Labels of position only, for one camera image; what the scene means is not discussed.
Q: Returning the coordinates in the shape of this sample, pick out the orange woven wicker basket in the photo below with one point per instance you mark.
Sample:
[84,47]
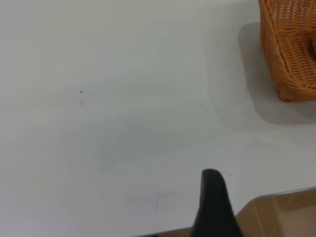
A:
[288,56]

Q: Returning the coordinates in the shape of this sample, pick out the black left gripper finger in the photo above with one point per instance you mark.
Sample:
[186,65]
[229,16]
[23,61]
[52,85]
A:
[213,209]

